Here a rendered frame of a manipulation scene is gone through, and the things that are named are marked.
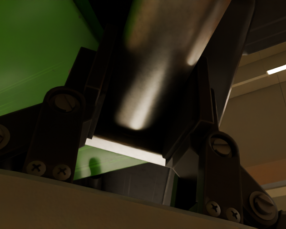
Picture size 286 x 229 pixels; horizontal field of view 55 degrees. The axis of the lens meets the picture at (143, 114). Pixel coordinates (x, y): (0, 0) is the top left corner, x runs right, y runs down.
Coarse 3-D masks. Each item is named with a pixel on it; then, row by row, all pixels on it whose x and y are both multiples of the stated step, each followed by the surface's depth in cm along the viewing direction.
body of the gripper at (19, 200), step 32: (0, 192) 5; (32, 192) 6; (64, 192) 6; (96, 192) 6; (0, 224) 5; (32, 224) 5; (64, 224) 5; (96, 224) 5; (128, 224) 6; (160, 224) 6; (192, 224) 6; (224, 224) 6
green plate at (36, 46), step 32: (0, 0) 12; (32, 0) 12; (64, 0) 12; (0, 32) 13; (32, 32) 13; (64, 32) 13; (96, 32) 13; (0, 64) 14; (32, 64) 14; (64, 64) 14; (0, 96) 16; (32, 96) 16; (96, 160) 19; (128, 160) 19
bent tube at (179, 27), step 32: (160, 0) 8; (192, 0) 8; (224, 0) 8; (128, 32) 9; (160, 32) 8; (192, 32) 8; (128, 64) 10; (160, 64) 9; (192, 64) 10; (128, 96) 10; (160, 96) 10; (96, 128) 12; (128, 128) 12; (160, 128) 13; (160, 160) 12
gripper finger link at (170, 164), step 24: (192, 72) 11; (192, 96) 10; (168, 120) 12; (192, 120) 9; (216, 120) 11; (168, 144) 11; (192, 144) 9; (192, 168) 10; (192, 192) 10; (264, 192) 9; (264, 216) 8
